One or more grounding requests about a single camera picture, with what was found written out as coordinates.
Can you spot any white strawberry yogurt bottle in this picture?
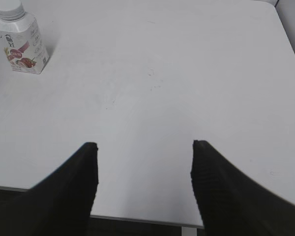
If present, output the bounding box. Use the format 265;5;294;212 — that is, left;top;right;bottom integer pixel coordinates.
0;12;49;74

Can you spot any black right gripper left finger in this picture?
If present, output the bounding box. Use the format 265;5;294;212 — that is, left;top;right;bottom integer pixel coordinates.
0;142;99;236

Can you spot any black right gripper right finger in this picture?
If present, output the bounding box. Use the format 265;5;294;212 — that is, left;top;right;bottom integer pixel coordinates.
191;140;295;236

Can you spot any white plastic bottle cap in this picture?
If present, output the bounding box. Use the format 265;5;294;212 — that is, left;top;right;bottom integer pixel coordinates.
0;0;25;21

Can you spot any white table leg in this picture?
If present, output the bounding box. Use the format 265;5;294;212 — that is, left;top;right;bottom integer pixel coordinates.
181;227;197;236

